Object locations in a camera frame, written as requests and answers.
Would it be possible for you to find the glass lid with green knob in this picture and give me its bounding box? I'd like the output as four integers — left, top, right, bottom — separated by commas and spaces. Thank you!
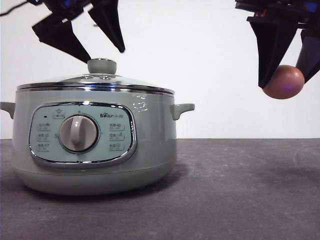
16, 57, 175, 92

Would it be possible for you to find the pale green electric cooking pot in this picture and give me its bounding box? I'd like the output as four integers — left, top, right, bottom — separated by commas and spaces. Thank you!
0, 86, 196, 196

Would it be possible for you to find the thin black cable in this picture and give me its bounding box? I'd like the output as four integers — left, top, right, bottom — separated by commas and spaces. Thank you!
0, 1, 31, 17

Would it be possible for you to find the brown egg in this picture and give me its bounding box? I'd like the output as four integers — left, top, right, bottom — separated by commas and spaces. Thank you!
262, 64, 306, 100

